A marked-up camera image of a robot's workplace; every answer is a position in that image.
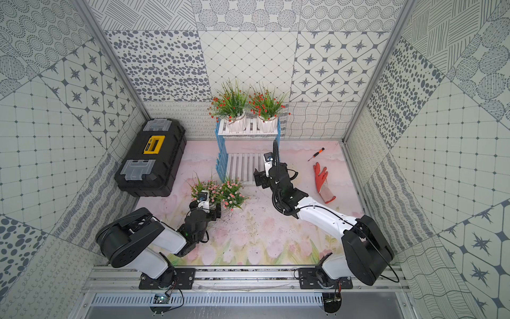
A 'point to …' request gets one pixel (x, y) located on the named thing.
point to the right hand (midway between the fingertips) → (268, 167)
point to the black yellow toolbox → (149, 168)
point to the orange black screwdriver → (320, 151)
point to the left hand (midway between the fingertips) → (215, 199)
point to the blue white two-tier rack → (240, 153)
